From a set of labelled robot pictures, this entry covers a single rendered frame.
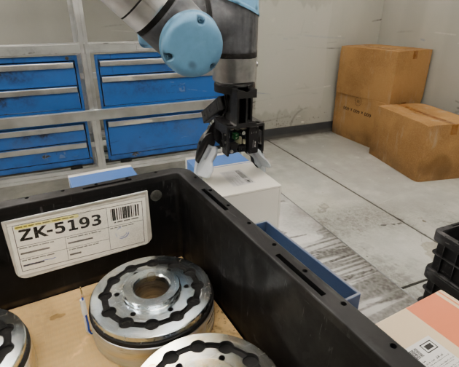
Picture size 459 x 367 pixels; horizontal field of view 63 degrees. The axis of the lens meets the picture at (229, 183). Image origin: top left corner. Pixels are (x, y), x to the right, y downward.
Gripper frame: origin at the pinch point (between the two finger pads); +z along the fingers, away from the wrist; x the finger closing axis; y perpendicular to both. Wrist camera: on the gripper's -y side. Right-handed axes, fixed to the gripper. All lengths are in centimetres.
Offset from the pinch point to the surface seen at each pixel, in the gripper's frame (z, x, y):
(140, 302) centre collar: -10.6, -24.4, 38.7
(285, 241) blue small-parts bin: 0.1, -0.4, 22.3
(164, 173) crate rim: -16.8, -19.4, 28.6
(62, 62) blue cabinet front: -8, -26, -141
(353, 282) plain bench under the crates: 6.2, 8.5, 28.3
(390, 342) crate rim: -17, -15, 53
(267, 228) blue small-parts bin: 0.3, -0.9, 17.7
